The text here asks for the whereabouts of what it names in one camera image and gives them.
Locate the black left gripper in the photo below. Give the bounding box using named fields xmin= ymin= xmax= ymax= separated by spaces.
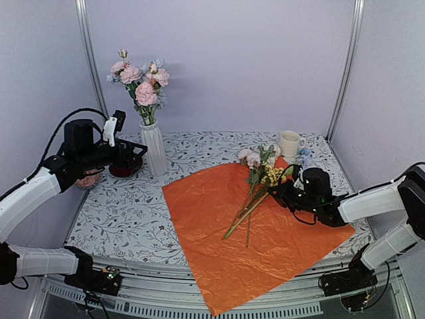
xmin=79 ymin=138 xmax=149 ymax=171

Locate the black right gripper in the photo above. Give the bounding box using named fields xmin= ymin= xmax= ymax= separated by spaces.
xmin=268 ymin=178 xmax=321 ymax=214

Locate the white ribbed ceramic vase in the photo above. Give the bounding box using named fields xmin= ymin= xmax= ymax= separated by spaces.
xmin=139 ymin=120 xmax=168 ymax=176

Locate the small blue flower stem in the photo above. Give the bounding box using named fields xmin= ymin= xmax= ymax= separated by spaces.
xmin=297 ymin=148 xmax=311 ymax=169

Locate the pink rose flower stem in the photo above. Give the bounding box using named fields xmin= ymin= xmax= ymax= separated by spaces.
xmin=142 ymin=58 xmax=170 ymax=124

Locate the orange tissue paper sheet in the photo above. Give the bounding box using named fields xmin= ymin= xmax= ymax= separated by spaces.
xmin=163 ymin=163 xmax=355 ymax=316

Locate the blue hydrangea flower stem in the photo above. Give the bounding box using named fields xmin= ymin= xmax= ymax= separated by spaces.
xmin=106 ymin=57 xmax=170 ymax=126

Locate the yellow small flower sprig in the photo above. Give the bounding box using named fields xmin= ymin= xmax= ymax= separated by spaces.
xmin=243 ymin=162 xmax=288 ymax=247

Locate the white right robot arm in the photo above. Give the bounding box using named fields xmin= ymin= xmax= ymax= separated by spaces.
xmin=268 ymin=162 xmax=424 ymax=290

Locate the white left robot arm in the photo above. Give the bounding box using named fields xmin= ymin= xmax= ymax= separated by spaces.
xmin=1 ymin=111 xmax=147 ymax=289

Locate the dark red saucer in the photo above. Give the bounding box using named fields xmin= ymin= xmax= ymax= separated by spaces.
xmin=108 ymin=159 xmax=143 ymax=177

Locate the white rose flower stem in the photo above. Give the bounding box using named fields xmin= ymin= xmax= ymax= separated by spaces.
xmin=266 ymin=144 xmax=282 ymax=166

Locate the cream ceramic mug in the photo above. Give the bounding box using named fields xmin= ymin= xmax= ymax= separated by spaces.
xmin=278 ymin=130 xmax=306 ymax=158

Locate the pink patterned ball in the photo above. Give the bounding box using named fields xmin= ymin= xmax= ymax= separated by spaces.
xmin=74 ymin=169 xmax=100 ymax=189

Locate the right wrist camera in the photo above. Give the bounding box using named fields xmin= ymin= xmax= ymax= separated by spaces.
xmin=292 ymin=165 xmax=304 ymax=191

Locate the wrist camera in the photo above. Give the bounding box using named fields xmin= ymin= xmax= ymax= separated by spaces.
xmin=102 ymin=110 xmax=126 ymax=147
xmin=292 ymin=165 xmax=304 ymax=191

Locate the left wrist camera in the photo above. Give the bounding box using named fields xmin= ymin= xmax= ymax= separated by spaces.
xmin=102 ymin=110 xmax=126 ymax=147

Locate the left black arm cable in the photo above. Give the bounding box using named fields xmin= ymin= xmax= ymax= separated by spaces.
xmin=26 ymin=108 xmax=110 ymax=187

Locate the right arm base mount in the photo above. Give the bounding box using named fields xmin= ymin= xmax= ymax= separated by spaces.
xmin=318 ymin=244 xmax=378 ymax=312

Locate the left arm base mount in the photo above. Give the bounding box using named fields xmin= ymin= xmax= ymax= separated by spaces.
xmin=64 ymin=246 xmax=122 ymax=296

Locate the aluminium front rail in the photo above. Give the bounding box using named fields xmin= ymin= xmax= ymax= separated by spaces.
xmin=39 ymin=257 xmax=416 ymax=318

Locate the left aluminium frame post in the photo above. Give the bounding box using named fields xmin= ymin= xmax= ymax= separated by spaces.
xmin=74 ymin=0 xmax=109 ymax=118

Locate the aluminium frame post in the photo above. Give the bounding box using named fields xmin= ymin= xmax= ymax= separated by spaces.
xmin=74 ymin=0 xmax=109 ymax=118
xmin=325 ymin=0 xmax=365 ymax=144

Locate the right aluminium frame post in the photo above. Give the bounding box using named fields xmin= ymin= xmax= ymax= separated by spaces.
xmin=325 ymin=0 xmax=365 ymax=144

